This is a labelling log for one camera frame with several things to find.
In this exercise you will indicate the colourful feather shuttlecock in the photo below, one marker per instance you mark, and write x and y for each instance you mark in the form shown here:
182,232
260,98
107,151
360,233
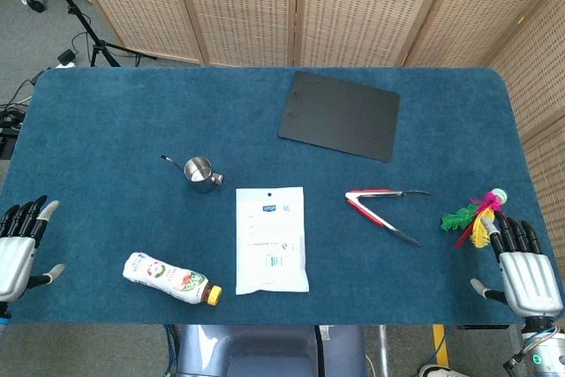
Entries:
474,216

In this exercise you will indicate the black clipboard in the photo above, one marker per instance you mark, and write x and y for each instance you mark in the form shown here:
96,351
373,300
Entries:
339,115

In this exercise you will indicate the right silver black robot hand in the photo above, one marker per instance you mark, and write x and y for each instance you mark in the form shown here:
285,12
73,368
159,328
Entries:
527,275

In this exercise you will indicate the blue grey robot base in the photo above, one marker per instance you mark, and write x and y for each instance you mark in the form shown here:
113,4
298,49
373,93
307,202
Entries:
269,350

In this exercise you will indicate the small steel pitcher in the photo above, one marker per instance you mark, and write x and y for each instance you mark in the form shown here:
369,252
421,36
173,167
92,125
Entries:
201,172

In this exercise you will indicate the red white steel tongs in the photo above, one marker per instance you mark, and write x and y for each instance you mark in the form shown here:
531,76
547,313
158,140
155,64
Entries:
379,213

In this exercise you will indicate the white bottle yellow cap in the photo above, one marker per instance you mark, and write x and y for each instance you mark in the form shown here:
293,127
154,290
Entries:
170,278

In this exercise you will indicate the black power adapter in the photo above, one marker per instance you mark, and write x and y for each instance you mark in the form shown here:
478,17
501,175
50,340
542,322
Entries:
66,57

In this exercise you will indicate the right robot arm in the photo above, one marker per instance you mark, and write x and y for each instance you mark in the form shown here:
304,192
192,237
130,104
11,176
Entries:
539,346

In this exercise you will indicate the steel table leg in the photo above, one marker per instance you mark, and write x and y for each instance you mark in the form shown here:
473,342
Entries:
384,348

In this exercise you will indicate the white shoe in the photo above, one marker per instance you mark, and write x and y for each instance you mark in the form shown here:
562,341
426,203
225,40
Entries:
441,371

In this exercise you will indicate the blue table cloth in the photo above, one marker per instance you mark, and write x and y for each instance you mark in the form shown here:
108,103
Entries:
265,130

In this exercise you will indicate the white plastic package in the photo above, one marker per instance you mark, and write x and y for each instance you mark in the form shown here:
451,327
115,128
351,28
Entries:
271,240

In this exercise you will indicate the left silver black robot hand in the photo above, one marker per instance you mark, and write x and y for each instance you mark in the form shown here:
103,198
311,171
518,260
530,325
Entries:
15,258

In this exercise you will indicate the black tripod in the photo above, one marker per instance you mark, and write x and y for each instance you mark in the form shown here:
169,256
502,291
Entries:
84,19

